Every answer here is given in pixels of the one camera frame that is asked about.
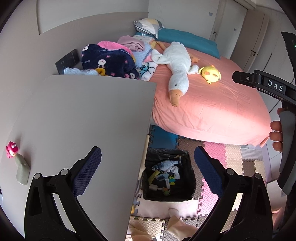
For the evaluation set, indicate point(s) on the yellow chick plush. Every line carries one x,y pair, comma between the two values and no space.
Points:
210,74

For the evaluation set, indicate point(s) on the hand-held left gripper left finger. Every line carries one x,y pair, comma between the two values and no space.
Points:
89,171

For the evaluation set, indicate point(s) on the foam puzzle floor mat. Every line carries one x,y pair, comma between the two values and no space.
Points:
231,157

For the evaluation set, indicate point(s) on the light blue fleece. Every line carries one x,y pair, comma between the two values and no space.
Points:
141,56

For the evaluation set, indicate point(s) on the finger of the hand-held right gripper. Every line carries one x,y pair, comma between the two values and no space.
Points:
241,77

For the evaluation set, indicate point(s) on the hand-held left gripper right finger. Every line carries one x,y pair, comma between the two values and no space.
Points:
208,171

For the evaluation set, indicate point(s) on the black-lined trash bin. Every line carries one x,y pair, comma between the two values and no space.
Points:
166,195

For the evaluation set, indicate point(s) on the navy rabbit print blanket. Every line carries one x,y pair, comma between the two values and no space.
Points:
106,60

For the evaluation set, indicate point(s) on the pink dinosaur toy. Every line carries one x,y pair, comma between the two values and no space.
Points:
12,149

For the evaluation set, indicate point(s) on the light blue cloth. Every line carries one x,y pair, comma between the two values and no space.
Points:
78,71

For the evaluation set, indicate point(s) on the teal pillow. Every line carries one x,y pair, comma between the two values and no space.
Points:
189,39

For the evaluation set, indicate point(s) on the person's right hand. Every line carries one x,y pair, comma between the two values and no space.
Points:
275,132

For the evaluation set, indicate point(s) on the beige door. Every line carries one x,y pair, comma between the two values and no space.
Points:
256,34

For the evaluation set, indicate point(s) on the checkered patchwork pillow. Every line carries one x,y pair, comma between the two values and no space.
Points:
148,25

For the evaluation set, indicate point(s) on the white goose plush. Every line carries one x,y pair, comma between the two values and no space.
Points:
178,69

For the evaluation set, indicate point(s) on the bed with pink sheet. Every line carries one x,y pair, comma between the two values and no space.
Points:
208,111

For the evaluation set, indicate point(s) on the white printed cloth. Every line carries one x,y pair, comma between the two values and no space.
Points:
147,69

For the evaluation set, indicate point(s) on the grey foam corner guard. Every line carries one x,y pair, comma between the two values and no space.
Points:
22,171

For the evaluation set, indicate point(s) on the small yellow toy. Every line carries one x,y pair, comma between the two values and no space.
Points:
101,71

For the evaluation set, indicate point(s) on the beige cloth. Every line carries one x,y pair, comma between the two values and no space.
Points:
178,224

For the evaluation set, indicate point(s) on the bright pink cloth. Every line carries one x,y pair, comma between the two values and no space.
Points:
108,45

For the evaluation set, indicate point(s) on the dark wall switch panel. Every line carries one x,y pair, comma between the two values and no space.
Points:
67,60

